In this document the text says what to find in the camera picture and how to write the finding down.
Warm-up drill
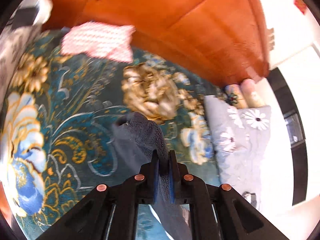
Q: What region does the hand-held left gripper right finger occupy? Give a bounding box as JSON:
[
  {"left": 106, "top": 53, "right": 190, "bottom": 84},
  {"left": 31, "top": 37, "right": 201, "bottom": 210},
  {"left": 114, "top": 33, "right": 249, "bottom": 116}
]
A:
[{"left": 169, "top": 150, "right": 290, "bottom": 240}]

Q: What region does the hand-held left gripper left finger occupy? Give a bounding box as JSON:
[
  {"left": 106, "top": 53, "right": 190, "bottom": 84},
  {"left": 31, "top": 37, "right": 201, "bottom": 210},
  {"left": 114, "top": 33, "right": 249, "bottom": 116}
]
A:
[{"left": 35, "top": 150, "right": 160, "bottom": 240}]

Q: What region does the dark grey fleece jacket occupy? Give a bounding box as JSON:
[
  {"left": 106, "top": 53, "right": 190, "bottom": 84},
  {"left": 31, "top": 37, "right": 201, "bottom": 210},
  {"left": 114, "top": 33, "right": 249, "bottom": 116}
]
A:
[{"left": 111, "top": 112, "right": 193, "bottom": 240}]

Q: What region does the grey daisy pillow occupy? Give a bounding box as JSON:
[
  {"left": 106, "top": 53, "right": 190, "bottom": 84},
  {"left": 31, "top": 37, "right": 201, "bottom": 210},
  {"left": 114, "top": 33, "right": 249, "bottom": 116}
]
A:
[{"left": 204, "top": 95, "right": 273, "bottom": 210}]

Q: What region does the floral pillow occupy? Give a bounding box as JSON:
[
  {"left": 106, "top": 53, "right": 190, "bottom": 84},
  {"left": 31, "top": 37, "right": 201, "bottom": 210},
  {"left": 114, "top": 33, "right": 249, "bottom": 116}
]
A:
[{"left": 224, "top": 84, "right": 247, "bottom": 108}]

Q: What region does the teal floral blanket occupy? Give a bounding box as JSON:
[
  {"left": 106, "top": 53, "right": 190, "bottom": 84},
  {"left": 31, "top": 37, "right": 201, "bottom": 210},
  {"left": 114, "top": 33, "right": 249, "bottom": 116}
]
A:
[{"left": 0, "top": 29, "right": 225, "bottom": 240}]

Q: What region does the pink pillow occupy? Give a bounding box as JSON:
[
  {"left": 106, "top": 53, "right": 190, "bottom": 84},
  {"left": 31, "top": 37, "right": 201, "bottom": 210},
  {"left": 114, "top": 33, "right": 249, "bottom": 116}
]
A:
[{"left": 241, "top": 79, "right": 265, "bottom": 108}]

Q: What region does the pink checkered cloth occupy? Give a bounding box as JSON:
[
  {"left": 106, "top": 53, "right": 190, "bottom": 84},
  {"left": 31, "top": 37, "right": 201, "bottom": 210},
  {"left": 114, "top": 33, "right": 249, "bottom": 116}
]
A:
[{"left": 61, "top": 22, "right": 137, "bottom": 63}]

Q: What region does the orange wooden headboard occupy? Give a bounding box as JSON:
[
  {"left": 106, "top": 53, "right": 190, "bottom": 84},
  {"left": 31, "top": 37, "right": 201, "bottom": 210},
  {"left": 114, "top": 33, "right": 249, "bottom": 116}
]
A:
[{"left": 42, "top": 0, "right": 270, "bottom": 87}]

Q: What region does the grey patterned cloth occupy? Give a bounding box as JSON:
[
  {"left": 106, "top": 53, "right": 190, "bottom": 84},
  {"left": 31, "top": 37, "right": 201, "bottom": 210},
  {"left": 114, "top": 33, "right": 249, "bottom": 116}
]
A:
[{"left": 0, "top": 25, "right": 43, "bottom": 93}]

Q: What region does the red wall decoration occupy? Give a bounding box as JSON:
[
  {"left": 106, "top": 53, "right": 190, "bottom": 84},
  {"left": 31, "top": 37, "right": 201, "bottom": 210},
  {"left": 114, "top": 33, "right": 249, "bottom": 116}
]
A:
[{"left": 294, "top": 0, "right": 309, "bottom": 14}]

